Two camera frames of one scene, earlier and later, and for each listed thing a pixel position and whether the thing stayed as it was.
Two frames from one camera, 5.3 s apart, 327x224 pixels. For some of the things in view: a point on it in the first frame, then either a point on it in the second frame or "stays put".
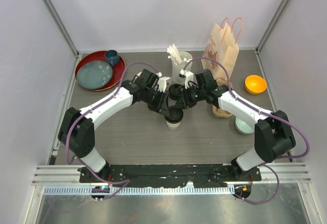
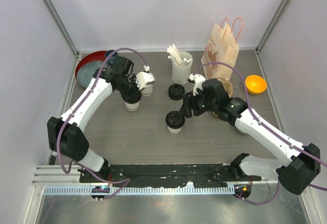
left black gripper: [162, 106] → [133, 96]
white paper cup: [172, 126] → [174, 131]
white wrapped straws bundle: [174, 54] stays put
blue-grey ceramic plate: [94, 74] stays put
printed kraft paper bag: [220, 45] stays put
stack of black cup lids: [174, 90] stays put
